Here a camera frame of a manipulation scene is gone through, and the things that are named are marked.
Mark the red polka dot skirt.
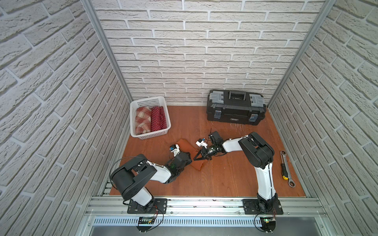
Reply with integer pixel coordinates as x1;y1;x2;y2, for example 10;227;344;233
151;106;167;132

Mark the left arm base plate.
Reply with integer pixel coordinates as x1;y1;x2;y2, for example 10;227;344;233
127;198;168;214

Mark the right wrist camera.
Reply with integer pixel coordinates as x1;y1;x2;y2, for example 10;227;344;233
196;138;208;148

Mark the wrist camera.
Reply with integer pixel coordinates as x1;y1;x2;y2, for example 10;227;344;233
196;138;208;148
169;144;180;157

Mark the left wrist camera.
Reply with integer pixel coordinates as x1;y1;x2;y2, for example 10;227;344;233
169;144;180;157

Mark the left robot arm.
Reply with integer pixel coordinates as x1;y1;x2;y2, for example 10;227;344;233
109;151;192;214

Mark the right controller board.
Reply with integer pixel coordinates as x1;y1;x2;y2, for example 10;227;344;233
260;217;276;233

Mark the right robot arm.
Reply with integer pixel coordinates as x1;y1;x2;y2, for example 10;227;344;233
194;131;278;213

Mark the white plastic basket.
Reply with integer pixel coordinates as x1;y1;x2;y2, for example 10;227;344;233
130;96;171;140

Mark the black plastic toolbox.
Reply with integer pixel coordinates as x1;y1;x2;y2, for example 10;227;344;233
206;89;267;125

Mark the red plaid skirt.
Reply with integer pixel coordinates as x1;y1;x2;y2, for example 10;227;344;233
135;107;152;135

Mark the controller board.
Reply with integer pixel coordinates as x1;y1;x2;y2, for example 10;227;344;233
136;216;156;233
260;217;276;233

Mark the orange skirt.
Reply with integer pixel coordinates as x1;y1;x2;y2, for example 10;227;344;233
177;139;208;171

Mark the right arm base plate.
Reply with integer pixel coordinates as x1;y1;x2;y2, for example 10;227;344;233
242;199;284;215

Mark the left controller board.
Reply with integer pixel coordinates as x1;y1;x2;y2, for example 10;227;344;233
136;216;156;233

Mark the aluminium mounting rail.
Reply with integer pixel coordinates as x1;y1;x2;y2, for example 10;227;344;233
84;196;327;217

